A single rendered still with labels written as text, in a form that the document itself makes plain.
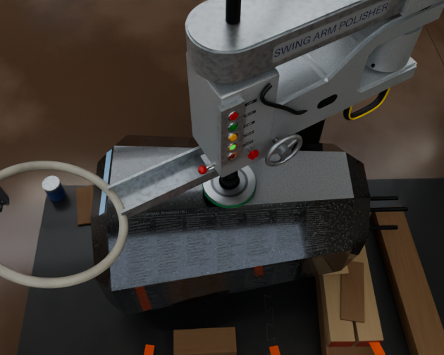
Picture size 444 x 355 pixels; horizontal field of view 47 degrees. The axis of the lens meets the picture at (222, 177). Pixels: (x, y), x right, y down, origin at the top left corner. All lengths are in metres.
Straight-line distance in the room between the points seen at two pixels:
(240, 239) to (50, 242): 1.29
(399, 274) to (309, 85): 1.43
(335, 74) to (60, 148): 2.09
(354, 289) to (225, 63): 1.54
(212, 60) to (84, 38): 2.70
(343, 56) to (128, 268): 1.17
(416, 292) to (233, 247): 1.10
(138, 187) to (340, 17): 0.87
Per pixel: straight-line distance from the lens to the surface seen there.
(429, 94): 3.76
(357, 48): 1.71
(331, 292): 2.57
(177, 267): 2.13
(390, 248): 2.88
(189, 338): 2.56
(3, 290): 3.01
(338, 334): 2.52
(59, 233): 3.03
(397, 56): 1.93
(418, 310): 2.79
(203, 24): 1.40
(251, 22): 1.41
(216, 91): 1.44
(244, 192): 2.01
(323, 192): 2.12
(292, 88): 1.67
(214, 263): 2.13
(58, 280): 1.56
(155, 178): 1.83
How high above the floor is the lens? 2.61
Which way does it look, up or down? 58 degrees down
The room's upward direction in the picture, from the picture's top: straight up
